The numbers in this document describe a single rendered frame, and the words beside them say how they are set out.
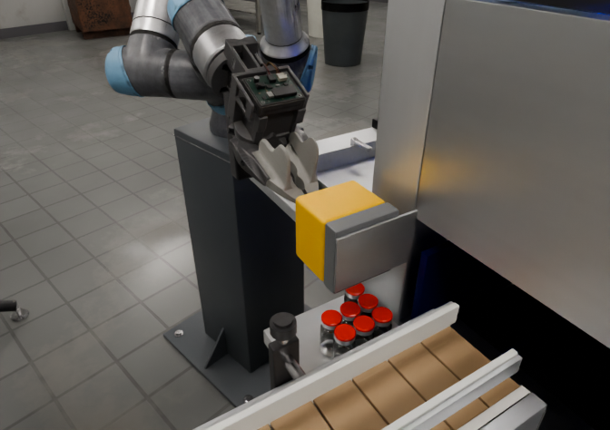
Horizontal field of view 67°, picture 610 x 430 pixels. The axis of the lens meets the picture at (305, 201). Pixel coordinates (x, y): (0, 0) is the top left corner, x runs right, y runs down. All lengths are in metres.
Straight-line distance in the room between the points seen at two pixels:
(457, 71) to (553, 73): 0.08
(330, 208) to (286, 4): 0.67
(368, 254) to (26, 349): 1.61
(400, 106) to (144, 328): 1.52
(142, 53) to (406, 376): 0.59
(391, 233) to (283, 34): 0.71
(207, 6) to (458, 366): 0.50
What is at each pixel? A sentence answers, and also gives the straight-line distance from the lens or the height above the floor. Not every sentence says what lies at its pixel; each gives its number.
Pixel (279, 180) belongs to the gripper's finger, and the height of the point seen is 1.02.
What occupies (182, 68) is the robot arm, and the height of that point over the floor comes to 1.07.
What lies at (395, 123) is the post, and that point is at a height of 1.10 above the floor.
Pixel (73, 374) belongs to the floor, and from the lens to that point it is 1.77.
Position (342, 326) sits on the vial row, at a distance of 0.46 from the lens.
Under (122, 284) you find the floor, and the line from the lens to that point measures 2.05.
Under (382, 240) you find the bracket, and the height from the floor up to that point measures 1.00.
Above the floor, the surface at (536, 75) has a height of 1.17.
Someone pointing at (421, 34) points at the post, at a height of 1.18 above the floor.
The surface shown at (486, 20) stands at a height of 1.20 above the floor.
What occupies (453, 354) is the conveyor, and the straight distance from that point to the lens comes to 0.45.
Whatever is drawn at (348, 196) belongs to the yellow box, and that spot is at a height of 1.03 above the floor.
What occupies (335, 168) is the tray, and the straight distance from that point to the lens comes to 0.83.
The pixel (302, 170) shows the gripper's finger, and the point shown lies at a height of 1.02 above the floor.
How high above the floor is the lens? 1.25
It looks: 31 degrees down
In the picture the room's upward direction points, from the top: straight up
